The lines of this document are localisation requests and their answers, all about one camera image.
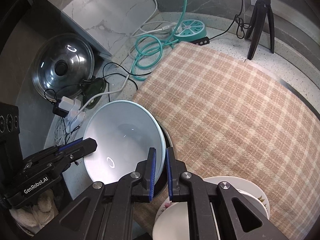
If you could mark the floral deep plate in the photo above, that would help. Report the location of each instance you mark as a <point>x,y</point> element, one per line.
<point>249,188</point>
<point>172,223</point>

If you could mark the floral deep plate on mat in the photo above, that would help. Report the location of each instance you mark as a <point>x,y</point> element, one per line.
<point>249,188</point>

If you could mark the black box device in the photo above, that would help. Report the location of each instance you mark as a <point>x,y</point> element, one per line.
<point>8,132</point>

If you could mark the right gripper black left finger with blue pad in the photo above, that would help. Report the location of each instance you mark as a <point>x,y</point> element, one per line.
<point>105,211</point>

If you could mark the stainless steel bowl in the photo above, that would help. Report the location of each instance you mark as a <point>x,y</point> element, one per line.
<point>162,182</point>

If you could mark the glass pot lid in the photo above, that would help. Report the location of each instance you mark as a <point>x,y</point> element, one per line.
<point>60,65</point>

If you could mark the white charger plug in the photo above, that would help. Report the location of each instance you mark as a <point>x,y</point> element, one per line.
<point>68,104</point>

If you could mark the beige plaid cloth mat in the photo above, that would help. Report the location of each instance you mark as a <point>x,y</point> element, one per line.
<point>227,118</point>

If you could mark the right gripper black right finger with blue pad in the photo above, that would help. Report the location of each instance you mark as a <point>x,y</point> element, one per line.
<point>216,211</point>

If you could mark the teal round power strip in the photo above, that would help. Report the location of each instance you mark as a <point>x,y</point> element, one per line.
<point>193,31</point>

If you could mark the black tripod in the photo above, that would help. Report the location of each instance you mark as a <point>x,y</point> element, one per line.
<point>262,8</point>

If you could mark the beige towel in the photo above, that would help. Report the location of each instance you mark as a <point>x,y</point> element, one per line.
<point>32,219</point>

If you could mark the light blue bowl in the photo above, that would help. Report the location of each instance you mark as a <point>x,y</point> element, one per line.
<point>124,132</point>

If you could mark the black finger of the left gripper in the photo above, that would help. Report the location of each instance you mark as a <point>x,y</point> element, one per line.
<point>75,148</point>

